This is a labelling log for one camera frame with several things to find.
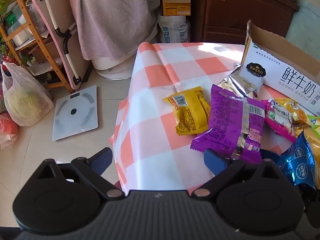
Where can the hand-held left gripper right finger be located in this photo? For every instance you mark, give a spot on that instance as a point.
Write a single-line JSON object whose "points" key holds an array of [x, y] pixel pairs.
{"points": [[215, 163]]}

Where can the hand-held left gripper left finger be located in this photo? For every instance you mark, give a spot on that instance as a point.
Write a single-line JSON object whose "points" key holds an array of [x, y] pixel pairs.
{"points": [[101, 161]]}

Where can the purple snack packet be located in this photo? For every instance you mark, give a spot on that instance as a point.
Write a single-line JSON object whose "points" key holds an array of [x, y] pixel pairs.
{"points": [[225, 120]]}

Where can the pink snack packet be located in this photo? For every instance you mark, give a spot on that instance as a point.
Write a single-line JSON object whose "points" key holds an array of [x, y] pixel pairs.
{"points": [[277, 120]]}

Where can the blue foil snack packet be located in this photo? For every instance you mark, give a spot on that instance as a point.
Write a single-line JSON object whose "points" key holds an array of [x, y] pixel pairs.
{"points": [[297, 167]]}

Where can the silver foil snack packet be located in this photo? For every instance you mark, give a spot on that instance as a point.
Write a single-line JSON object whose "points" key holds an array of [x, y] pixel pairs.
{"points": [[237, 82]]}

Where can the orange waffle snack packet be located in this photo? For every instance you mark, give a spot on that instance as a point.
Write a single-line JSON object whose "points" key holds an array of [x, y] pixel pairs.
{"points": [[290, 106]]}

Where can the white printed cardboard box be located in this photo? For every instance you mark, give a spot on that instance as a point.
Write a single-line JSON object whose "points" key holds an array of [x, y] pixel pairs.
{"points": [[275, 62]]}

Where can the pale blue bathroom scale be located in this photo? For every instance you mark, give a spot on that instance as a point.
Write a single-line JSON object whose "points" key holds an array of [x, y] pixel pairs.
{"points": [[75, 115]]}

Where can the orange white checkered tablecloth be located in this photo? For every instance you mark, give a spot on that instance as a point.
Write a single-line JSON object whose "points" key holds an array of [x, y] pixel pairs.
{"points": [[155, 130]]}

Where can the white plastic bag with cabbage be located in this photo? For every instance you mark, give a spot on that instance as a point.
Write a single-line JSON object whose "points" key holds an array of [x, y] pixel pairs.
{"points": [[25, 100]]}

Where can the red plastic bag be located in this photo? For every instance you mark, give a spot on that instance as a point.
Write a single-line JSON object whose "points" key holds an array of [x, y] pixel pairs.
{"points": [[7, 130]]}

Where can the wooden shelf rack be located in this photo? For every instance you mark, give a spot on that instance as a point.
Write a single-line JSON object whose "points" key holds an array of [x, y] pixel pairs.
{"points": [[52, 70]]}

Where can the pink folding table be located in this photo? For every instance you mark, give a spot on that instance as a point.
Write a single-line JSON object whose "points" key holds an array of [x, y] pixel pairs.
{"points": [[75, 50]]}

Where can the white woven sack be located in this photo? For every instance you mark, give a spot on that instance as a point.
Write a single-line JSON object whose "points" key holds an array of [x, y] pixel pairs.
{"points": [[173, 30]]}

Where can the grey checked cover cloth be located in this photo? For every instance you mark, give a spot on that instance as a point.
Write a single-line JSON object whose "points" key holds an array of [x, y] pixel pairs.
{"points": [[112, 17]]}

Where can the white storage container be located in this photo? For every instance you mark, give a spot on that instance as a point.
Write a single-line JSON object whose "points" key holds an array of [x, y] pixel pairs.
{"points": [[20, 35]]}

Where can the dark wooden cabinet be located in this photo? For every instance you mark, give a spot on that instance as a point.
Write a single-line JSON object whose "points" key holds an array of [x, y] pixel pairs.
{"points": [[237, 10]]}

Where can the pale green sofa cushion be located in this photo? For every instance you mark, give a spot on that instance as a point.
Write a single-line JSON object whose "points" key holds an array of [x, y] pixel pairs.
{"points": [[305, 25]]}

